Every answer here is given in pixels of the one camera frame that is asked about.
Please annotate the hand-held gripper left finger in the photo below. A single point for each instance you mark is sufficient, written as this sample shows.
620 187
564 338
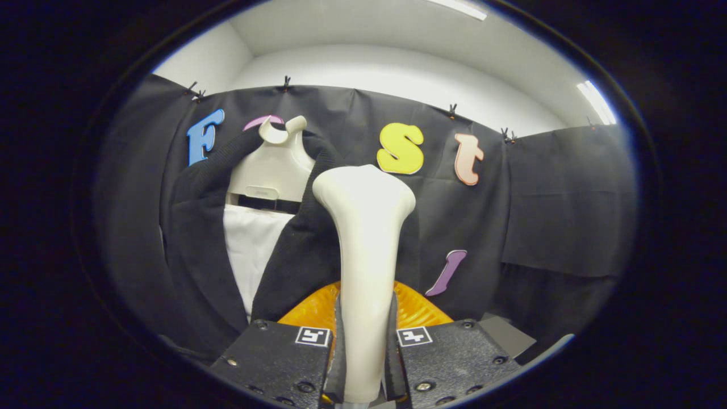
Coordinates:
335 375

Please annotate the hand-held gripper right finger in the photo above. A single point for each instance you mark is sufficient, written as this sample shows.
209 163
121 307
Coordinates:
393 369

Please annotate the black suit jacket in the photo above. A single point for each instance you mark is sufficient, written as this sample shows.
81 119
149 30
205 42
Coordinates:
199 255

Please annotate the cream steamer garment hanger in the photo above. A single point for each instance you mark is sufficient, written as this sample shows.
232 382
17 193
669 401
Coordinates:
272 170

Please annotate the black backdrop cloth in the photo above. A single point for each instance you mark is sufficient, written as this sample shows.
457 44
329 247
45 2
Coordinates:
539 227

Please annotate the row of black cloth clips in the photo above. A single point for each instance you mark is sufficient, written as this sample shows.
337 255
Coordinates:
287 83

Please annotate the ceiling light strip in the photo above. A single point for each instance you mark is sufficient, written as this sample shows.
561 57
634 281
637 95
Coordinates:
460 8

